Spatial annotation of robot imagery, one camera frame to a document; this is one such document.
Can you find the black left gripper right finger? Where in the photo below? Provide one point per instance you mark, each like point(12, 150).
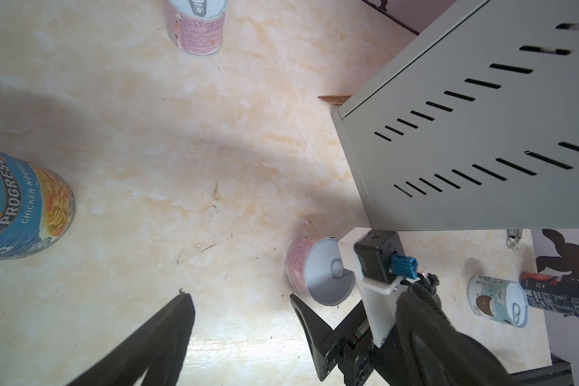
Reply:
point(435, 352)

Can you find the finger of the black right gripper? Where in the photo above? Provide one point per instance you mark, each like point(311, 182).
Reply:
point(318, 334)

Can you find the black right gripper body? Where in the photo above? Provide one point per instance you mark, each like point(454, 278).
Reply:
point(350, 347)

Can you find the pink orange label can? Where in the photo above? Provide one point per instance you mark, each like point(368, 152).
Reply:
point(314, 266)

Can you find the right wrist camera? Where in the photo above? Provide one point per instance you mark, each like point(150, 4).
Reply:
point(382, 267)

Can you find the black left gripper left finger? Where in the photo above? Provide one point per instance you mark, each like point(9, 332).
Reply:
point(153, 354)

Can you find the grey metal cabinet box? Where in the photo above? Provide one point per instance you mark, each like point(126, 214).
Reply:
point(475, 124)

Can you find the blue Progresso soup can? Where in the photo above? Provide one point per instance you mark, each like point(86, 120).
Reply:
point(36, 208)

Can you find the dark grey label can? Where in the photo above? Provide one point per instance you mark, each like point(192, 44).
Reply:
point(551, 293)

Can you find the grey blue label can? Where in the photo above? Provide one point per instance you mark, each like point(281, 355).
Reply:
point(498, 300)

